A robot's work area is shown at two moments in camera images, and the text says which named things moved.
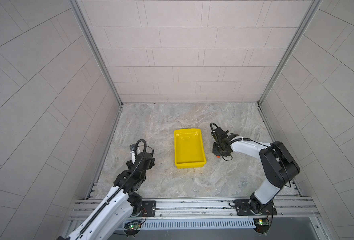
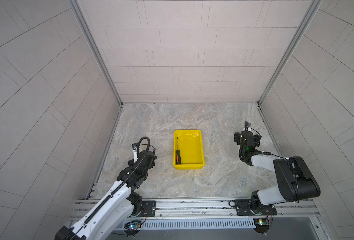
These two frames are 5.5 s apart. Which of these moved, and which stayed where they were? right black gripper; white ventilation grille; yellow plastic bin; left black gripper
Moved: right black gripper
Stayed: left black gripper; yellow plastic bin; white ventilation grille
